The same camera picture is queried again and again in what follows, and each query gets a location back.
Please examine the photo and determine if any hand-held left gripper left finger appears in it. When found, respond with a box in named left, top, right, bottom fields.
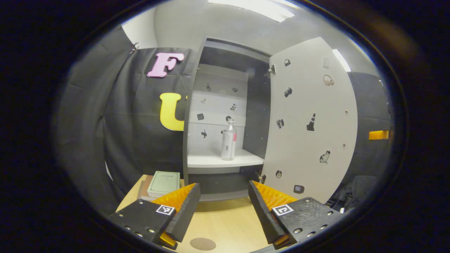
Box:
left=107, top=183, right=201, bottom=251

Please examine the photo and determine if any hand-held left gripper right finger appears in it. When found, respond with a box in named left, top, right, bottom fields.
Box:
left=248, top=180, right=347, bottom=250

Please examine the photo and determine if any brown round coaster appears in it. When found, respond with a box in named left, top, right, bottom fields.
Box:
left=190, top=238, right=217, bottom=251

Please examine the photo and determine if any grey cabinet door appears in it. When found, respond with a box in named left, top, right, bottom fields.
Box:
left=262, top=37, right=358, bottom=204

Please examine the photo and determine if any clear plastic bottle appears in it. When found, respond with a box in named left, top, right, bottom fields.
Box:
left=221, top=118, right=237, bottom=161

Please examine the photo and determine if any dark grey cabinet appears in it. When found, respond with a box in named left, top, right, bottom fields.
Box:
left=182, top=37, right=273, bottom=201

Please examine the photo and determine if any white cabinet shelf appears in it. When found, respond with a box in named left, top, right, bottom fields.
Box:
left=187, top=148, right=265, bottom=168

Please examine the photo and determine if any green notebook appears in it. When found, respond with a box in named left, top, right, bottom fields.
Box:
left=147, top=171, right=180, bottom=198

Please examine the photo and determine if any ceiling light panel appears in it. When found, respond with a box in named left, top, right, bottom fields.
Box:
left=332, top=48, right=352, bottom=72

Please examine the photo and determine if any black backdrop cloth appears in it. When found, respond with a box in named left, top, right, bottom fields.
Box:
left=53, top=25, right=394, bottom=215

